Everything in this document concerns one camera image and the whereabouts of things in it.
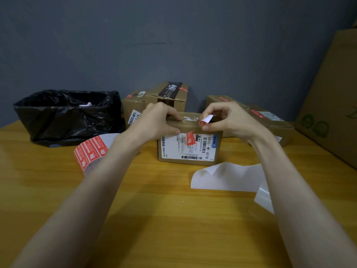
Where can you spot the person's right forearm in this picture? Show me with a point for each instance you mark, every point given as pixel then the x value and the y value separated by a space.
pixel 304 209

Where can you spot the black plastic trash bag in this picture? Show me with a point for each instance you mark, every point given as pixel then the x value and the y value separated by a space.
pixel 55 125

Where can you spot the white printed price label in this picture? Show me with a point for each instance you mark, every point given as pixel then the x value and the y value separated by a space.
pixel 134 117

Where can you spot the white blue shipping label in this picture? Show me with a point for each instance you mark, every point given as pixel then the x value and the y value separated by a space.
pixel 173 149

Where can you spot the white barcode label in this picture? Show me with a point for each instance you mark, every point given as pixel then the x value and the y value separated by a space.
pixel 272 116

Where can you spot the torn red label fragment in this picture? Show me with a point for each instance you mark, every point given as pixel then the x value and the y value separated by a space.
pixel 191 138

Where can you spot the long brown cardboard box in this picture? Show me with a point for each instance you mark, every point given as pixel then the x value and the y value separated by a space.
pixel 281 131

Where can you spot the small brown cardboard box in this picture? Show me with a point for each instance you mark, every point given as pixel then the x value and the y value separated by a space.
pixel 192 126
pixel 213 99
pixel 134 104

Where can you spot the red sticker label strip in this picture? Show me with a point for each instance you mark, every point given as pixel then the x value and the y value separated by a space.
pixel 89 150

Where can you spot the person's left hand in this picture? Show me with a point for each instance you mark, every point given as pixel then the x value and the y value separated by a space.
pixel 147 125

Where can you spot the box with black tape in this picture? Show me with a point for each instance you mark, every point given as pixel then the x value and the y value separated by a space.
pixel 152 99

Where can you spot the white end label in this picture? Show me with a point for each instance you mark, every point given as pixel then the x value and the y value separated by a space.
pixel 278 138

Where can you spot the white backing paper strip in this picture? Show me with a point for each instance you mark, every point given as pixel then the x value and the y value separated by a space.
pixel 223 178

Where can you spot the person's right hand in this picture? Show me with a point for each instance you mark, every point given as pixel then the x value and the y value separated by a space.
pixel 237 122

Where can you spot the person's left forearm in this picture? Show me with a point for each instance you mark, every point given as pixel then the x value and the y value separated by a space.
pixel 69 209

